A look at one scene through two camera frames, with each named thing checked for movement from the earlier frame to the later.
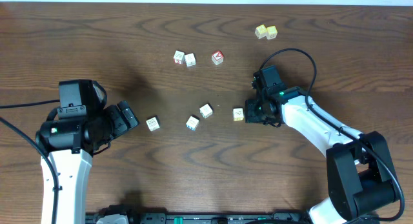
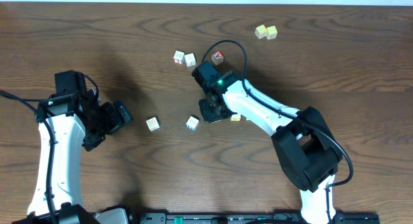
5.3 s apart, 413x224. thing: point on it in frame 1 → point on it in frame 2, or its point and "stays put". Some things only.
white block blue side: [192, 122] stays put
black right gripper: [250, 115] → [208, 115]
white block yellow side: [238, 114] stays put
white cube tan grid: [152, 124] stays put
